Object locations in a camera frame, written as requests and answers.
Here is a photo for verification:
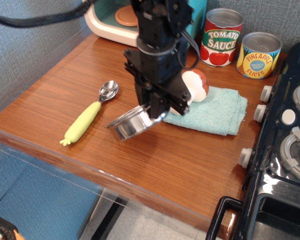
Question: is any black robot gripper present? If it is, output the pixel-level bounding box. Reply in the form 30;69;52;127
124;39;191;119

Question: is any small steel pot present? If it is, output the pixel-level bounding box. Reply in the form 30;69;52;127
105;104;168;141

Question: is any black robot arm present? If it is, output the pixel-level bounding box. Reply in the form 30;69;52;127
124;0;194;119

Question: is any plush mushroom toy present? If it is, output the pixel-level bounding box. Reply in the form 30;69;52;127
181;69;210;106

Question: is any light blue folded towel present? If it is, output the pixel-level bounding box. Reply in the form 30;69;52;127
163;86;248;136

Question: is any teal toy microwave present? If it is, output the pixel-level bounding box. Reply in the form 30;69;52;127
84;0;207;47

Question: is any orange microwave turntable plate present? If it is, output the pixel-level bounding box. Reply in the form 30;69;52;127
115;5;138;27

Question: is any tomato sauce can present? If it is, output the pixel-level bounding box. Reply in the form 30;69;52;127
200;8;244;67

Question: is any pineapple slices can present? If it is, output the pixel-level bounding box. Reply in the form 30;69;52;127
236;32;283;80

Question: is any black toy stove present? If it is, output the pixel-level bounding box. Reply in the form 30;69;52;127
206;42;300;240

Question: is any spoon with green handle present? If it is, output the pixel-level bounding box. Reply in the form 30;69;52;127
59;80;119;146

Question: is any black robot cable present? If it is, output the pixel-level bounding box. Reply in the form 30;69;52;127
0;0;96;28

